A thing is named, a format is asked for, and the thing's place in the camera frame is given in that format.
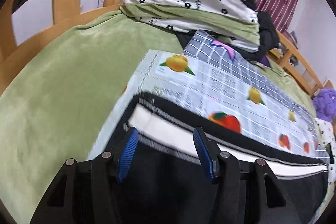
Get black pants with white stripe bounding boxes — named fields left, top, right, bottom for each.
left=103, top=93, right=328, bottom=223

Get green fleece blanket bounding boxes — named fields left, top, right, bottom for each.
left=0, top=9, right=318, bottom=224

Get fruit-print plastic table cover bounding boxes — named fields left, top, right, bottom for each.
left=88, top=49, right=334, bottom=224

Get white floral pillow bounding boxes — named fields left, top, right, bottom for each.
left=315, top=118, right=335, bottom=184

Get purple plush toy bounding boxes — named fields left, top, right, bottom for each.
left=313, top=88, right=336, bottom=122

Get blue checkered bed sheet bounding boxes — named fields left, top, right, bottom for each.
left=183, top=28, right=318, bottom=119

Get black clothes pile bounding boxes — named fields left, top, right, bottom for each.
left=175, top=10, right=280, bottom=62

